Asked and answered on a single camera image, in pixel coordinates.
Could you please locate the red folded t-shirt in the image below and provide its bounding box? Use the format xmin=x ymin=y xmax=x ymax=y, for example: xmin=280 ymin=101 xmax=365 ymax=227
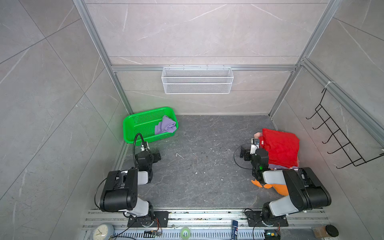
xmin=259 ymin=129 xmax=300 ymax=169

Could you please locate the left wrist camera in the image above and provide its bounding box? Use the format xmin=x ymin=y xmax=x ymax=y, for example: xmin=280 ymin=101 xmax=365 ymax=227
xmin=141 ymin=142 xmax=150 ymax=152

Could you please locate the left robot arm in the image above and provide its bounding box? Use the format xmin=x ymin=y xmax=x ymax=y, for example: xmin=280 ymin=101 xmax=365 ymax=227
xmin=94 ymin=150 xmax=161 ymax=222

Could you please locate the green plastic basket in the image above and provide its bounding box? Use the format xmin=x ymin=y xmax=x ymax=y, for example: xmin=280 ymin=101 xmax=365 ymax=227
xmin=123 ymin=107 xmax=179 ymax=144

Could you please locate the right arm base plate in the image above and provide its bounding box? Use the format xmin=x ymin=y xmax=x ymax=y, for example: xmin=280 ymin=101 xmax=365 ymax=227
xmin=244 ymin=210 xmax=289 ymax=227

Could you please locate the orange plush toy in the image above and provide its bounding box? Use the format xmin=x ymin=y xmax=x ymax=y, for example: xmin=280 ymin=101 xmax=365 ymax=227
xmin=251 ymin=180 xmax=289 ymax=196

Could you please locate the white analog clock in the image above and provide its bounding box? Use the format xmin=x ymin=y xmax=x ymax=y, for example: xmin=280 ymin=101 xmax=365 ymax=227
xmin=91 ymin=223 xmax=115 ymax=240

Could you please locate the lavender folded t-shirt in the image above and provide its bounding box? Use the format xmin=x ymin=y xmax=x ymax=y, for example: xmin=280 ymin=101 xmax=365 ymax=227
xmin=268 ymin=164 xmax=299 ymax=170

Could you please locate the black corrugated cable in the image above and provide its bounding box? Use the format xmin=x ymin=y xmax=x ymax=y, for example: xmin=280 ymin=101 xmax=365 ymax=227
xmin=132 ymin=132 xmax=148 ymax=169

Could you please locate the green tape roll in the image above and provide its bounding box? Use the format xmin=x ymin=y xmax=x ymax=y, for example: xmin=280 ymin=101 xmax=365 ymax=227
xmin=180 ymin=227 xmax=191 ymax=240

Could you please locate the black wire hook rack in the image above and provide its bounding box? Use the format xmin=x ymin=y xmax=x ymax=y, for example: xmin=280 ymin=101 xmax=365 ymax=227
xmin=306 ymin=88 xmax=384 ymax=170

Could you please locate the green circuit board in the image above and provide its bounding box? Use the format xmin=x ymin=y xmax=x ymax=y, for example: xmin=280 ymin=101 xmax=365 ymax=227
xmin=265 ymin=230 xmax=281 ymax=240

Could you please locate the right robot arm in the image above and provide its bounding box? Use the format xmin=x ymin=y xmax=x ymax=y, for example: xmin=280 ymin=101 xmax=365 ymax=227
xmin=240 ymin=146 xmax=332 ymax=226

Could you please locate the white wire mesh shelf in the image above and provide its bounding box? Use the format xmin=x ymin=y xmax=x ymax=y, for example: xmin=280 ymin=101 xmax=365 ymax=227
xmin=162 ymin=67 xmax=234 ymax=95

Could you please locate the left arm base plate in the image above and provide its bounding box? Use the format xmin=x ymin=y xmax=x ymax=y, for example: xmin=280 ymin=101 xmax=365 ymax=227
xmin=127 ymin=211 xmax=170 ymax=228

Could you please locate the blue spray can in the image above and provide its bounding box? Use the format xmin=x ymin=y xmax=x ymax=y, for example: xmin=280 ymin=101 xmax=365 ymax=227
xmin=231 ymin=220 xmax=238 ymax=240

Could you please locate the purple t-shirt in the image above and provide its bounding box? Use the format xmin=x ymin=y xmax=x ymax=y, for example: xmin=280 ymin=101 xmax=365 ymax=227
xmin=155 ymin=116 xmax=177 ymax=135

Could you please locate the brown jar black lid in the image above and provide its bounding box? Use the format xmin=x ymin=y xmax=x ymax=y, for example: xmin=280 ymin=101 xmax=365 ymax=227
xmin=312 ymin=225 xmax=339 ymax=239

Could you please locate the small electronics board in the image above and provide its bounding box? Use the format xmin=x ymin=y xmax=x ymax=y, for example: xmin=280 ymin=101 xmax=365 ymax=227
xmin=144 ymin=231 xmax=162 ymax=238

